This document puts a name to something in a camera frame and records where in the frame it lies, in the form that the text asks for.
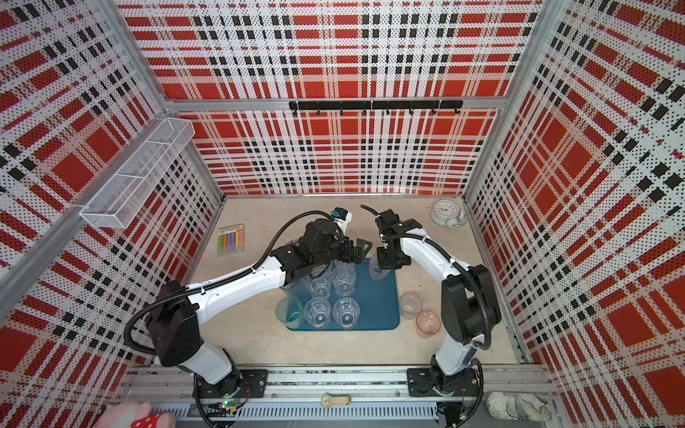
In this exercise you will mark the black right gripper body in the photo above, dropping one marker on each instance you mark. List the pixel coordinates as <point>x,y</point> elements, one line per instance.
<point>392,259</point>

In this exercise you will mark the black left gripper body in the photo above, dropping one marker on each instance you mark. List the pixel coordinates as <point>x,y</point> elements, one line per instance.
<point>341,251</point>

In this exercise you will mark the clear glass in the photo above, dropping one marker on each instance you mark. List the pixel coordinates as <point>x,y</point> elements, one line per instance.
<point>318,313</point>
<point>346,313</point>
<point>344,279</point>
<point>319,282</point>
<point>410,305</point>

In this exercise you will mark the teal plastic tray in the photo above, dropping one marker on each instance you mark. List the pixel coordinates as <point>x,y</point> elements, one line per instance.
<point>376,295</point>

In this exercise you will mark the mint green frosted cup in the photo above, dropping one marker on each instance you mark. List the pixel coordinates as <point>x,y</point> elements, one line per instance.
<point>289,312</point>

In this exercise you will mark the pink tinted glass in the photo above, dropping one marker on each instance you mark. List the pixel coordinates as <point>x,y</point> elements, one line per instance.
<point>427,324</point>

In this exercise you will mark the blue grey frosted cup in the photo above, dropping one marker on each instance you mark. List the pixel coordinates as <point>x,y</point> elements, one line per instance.
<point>298,290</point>

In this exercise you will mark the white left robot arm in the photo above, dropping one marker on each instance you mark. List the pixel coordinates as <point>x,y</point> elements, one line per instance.
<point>174,322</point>

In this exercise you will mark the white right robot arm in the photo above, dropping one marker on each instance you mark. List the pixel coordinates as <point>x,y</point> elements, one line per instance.
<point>469,305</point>

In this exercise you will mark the white alarm clock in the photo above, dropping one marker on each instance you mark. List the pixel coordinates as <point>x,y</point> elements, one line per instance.
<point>448,214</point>

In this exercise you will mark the beige small figure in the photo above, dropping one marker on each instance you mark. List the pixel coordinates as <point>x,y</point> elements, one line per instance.
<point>330,401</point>

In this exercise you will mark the crumpled white cloth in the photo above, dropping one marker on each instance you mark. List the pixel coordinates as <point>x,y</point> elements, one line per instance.
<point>517,406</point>

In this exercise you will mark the pink plush toy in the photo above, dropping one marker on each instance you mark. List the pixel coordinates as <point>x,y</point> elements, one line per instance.
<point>134,415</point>

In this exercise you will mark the black hook rail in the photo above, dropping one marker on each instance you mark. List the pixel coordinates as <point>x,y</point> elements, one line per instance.
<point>375,105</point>

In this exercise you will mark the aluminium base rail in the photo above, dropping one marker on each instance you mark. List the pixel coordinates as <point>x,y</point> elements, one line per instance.
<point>293,393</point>

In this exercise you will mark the white wire mesh basket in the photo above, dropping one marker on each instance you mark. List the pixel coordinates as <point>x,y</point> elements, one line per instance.
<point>121,198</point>

